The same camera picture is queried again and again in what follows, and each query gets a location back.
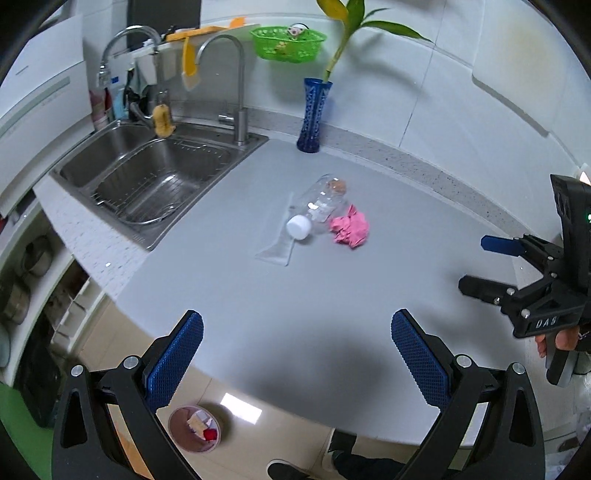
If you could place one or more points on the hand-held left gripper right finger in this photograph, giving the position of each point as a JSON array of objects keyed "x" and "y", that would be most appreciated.
[{"x": 422, "y": 355}]

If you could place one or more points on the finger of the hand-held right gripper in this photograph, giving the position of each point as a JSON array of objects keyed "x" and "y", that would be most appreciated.
[
  {"x": 485, "y": 288},
  {"x": 498, "y": 244}
]

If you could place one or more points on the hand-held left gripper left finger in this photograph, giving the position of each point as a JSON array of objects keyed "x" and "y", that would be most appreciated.
[{"x": 178, "y": 355}]

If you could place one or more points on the pink trash bin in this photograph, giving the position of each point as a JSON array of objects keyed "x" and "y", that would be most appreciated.
[{"x": 178, "y": 434}]

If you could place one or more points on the pink paper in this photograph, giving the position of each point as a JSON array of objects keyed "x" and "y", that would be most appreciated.
[{"x": 351, "y": 228}]

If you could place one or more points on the clear plastic bag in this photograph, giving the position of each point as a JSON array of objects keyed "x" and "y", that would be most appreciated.
[{"x": 277, "y": 244}]

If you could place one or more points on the clear plastic bottle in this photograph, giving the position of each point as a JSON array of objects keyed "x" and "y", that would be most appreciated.
[{"x": 318, "y": 203}]

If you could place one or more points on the person's right hand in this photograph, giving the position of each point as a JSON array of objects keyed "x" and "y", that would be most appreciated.
[{"x": 565, "y": 340}]

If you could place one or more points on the white storage boxes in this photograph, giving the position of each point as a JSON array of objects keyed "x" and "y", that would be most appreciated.
[{"x": 74, "y": 318}]

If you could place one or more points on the person's black shoe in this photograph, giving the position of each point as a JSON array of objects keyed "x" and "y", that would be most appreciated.
[
  {"x": 288, "y": 471},
  {"x": 341, "y": 441}
]

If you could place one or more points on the person's leg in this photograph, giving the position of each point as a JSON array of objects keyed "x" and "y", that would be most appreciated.
[{"x": 369, "y": 468}]

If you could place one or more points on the large steel pot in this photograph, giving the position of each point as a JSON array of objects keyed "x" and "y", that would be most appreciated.
[{"x": 14, "y": 302}]

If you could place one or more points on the small steel pot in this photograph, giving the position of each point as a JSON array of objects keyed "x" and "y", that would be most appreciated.
[{"x": 36, "y": 256}]

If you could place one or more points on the stainless steel sink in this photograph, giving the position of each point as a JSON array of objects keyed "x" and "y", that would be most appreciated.
[{"x": 120, "y": 143}]

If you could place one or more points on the blue glass vase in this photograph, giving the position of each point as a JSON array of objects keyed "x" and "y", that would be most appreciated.
[{"x": 313, "y": 120}]

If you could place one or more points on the yellow hanging sponge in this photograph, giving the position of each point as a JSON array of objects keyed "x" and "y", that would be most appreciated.
[{"x": 162, "y": 121}]

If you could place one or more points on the chrome gooseneck faucet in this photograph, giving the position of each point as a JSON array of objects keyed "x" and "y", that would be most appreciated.
[{"x": 241, "y": 124}]

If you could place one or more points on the green bamboo plant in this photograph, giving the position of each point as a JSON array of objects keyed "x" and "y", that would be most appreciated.
[{"x": 337, "y": 55}]

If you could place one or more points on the pink bottle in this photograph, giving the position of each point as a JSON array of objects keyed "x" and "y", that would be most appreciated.
[{"x": 98, "y": 110}]

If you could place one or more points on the blue bottle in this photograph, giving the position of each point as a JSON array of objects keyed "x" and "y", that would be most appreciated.
[{"x": 119, "y": 102}]

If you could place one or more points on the green plastic basket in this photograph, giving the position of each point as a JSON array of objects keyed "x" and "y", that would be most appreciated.
[{"x": 286, "y": 46}]

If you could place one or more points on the yellow dish cloth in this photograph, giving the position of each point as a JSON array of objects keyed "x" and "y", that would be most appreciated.
[{"x": 190, "y": 64}]

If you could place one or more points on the small white toy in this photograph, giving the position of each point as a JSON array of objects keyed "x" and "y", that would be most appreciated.
[{"x": 294, "y": 32}]

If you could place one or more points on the white countertop dishwasher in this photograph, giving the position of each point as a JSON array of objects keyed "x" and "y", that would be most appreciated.
[{"x": 37, "y": 83}]

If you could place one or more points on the orange plastic rack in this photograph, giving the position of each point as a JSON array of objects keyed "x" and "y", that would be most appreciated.
[{"x": 207, "y": 30}]

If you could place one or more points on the chrome faucet with filter head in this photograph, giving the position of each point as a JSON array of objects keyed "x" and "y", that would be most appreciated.
[{"x": 134, "y": 31}]

